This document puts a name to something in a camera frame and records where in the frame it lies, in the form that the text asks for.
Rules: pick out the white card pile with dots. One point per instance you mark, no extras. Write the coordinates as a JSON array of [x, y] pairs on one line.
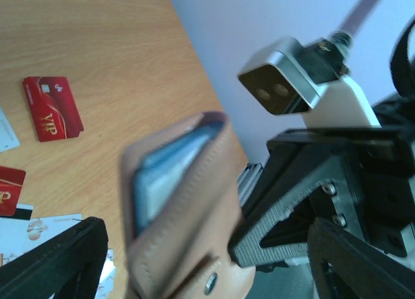
[[106, 282]]

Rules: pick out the pink leather card holder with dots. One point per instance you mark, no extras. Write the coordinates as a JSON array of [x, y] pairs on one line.
[[180, 208]]

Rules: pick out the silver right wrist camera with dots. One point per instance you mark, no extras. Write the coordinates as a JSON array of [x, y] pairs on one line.
[[286, 77]]

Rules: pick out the white VIP card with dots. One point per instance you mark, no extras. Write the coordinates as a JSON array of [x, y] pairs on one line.
[[20, 233]]

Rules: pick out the white blossom card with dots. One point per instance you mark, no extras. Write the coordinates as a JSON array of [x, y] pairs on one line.
[[8, 138]]

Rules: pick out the red vip card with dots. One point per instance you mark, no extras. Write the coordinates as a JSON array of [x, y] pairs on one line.
[[10, 189], [52, 107]]

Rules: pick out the red VIP card far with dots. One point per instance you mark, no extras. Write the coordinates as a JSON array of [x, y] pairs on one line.
[[52, 107]]

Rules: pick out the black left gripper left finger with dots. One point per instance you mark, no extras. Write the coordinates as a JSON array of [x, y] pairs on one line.
[[67, 266]]

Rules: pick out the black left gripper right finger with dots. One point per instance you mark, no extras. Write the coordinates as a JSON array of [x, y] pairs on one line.
[[343, 266]]

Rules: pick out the red VIP card near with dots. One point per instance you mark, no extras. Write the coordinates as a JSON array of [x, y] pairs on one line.
[[10, 189]]

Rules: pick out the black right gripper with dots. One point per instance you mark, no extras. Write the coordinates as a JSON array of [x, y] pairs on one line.
[[359, 178]]

